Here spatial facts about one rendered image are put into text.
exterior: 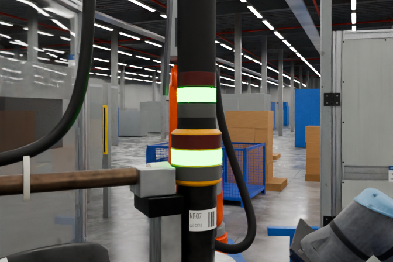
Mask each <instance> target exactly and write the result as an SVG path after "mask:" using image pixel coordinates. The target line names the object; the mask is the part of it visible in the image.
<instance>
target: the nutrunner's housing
mask: <svg viewBox="0 0 393 262"><path fill-rule="evenodd" d="M176 193H178V194H181V195H183V196H184V213H183V214H181V262H215V237H216V235H217V184H216V185H209V186H201V187H193V186H184V185H178V184H176Z"/></svg>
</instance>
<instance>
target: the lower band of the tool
mask: <svg viewBox="0 0 393 262"><path fill-rule="evenodd" d="M171 134H175V135H218V134H222V132H221V131H219V130H218V129H199V130H194V129H175V130H174V131H172V132H171ZM171 149H173V150H181V151H212V150H220V149H222V148H218V149H200V150H193V149H175V148H171ZM171 164H172V165H174V166H180V167H213V166H219V165H221V164H222V163H220V164H214V165H208V166H185V165H179V164H173V163H171ZM221 180H222V179H219V180H214V181H202V182H191V181H179V180H175V184H178V185H184V186H193V187H201V186H209V185H216V184H218V183H220V182H221Z"/></svg>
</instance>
